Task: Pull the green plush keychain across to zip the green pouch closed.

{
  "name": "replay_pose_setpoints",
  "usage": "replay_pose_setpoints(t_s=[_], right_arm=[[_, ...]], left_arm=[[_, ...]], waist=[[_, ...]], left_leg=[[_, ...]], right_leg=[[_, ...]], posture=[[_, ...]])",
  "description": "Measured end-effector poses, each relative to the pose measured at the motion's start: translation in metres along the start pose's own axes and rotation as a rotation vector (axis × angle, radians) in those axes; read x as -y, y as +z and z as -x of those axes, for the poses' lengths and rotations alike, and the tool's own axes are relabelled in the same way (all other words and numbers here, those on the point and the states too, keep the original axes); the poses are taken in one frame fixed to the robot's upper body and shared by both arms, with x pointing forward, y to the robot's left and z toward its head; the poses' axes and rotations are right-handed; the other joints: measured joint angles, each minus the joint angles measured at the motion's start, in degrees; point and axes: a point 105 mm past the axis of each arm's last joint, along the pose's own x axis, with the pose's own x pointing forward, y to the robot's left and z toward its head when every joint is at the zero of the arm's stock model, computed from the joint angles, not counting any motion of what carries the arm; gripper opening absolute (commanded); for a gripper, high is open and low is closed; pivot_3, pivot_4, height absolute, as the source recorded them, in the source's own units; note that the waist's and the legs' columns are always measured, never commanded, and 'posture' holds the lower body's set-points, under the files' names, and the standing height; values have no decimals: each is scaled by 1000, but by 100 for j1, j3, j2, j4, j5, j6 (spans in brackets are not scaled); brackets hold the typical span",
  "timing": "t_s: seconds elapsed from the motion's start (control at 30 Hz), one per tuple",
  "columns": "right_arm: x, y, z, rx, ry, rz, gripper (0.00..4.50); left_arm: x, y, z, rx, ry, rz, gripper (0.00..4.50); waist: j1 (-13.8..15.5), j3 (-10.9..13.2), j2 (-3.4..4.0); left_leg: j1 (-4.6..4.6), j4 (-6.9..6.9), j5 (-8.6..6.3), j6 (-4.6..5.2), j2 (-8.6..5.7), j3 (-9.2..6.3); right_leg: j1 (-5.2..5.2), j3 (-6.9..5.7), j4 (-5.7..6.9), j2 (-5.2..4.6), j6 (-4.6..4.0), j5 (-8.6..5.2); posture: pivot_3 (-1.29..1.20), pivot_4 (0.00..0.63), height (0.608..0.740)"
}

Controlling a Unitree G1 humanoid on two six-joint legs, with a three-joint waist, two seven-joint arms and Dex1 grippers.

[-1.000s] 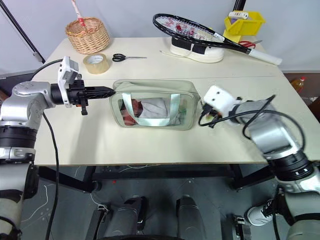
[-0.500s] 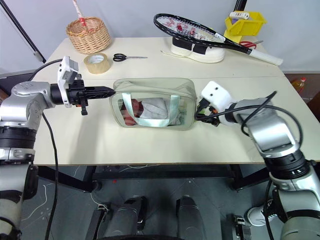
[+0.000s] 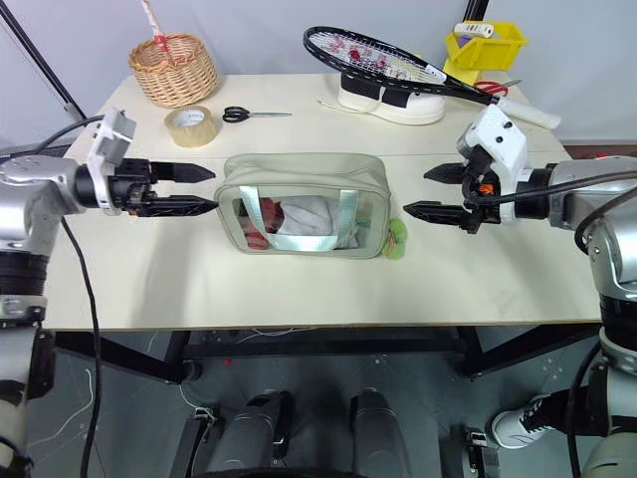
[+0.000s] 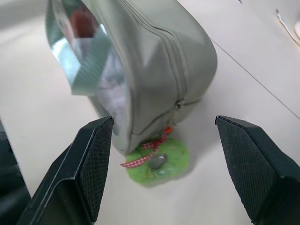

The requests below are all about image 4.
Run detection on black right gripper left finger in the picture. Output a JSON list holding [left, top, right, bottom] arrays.
[[16, 116, 115, 225]]

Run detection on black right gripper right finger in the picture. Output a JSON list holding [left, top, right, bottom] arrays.
[[214, 115, 300, 225]]

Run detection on green zip pouch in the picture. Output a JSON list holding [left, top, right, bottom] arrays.
[[45, 0, 218, 155]]

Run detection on green plush keychain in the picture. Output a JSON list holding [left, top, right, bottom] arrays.
[[120, 126, 190, 187]]

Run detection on white cable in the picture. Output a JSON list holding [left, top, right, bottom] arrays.
[[274, 8, 300, 45]]

